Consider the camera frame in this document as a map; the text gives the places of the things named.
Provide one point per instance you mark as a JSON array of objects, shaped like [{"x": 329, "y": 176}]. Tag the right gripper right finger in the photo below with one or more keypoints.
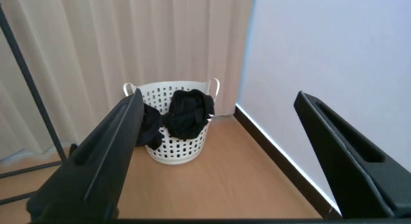
[{"x": 346, "y": 172}]

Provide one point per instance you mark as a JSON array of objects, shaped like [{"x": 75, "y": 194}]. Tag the white laundry basket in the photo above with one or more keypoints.
[{"x": 175, "y": 151}]

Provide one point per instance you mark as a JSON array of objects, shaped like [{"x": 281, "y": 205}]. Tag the black shorts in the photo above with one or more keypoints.
[{"x": 187, "y": 115}]

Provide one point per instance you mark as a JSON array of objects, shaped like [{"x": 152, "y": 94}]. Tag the black clothes rack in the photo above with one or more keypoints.
[{"x": 32, "y": 89}]

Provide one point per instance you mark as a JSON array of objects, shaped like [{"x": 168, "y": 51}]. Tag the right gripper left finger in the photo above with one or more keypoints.
[{"x": 96, "y": 169}]

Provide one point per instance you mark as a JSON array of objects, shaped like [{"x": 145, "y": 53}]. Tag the beige curtain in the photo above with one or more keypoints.
[{"x": 128, "y": 41}]

